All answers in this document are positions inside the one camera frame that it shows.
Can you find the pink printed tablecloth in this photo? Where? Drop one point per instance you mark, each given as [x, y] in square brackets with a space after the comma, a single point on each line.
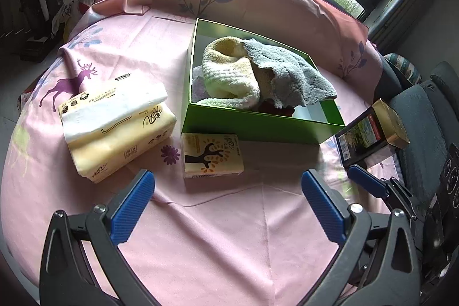
[215, 238]

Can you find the red and white cloth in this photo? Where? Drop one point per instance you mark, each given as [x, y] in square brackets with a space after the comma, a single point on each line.
[276, 109]

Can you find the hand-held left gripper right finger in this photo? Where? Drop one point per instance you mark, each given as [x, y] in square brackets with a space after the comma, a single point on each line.
[322, 209]

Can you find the small yellow tissue pack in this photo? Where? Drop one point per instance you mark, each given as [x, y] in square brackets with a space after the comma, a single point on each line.
[211, 155]

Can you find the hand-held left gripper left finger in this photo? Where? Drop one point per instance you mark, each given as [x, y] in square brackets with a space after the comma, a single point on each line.
[132, 209]

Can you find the green cardboard box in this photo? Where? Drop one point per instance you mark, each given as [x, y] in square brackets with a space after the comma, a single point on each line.
[251, 126]

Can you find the yellow and white towel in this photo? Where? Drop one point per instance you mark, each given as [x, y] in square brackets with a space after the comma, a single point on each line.
[226, 73]

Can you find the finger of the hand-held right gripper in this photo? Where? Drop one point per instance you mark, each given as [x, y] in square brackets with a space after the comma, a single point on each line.
[367, 180]

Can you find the striped cushion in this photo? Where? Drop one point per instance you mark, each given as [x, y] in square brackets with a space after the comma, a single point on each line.
[403, 67]

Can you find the grey quilted towel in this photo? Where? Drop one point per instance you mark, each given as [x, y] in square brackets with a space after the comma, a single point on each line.
[294, 73]

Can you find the grey padded chair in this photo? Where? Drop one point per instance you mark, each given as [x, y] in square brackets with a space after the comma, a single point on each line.
[423, 119]

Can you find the lavender mesh cloth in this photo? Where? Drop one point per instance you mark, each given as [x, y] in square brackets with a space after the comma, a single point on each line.
[198, 83]

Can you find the black and gold tea tin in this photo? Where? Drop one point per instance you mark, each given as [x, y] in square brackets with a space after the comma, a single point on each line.
[373, 134]

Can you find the large yellow tissue pack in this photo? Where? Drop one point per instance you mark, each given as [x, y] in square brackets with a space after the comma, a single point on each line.
[114, 134]

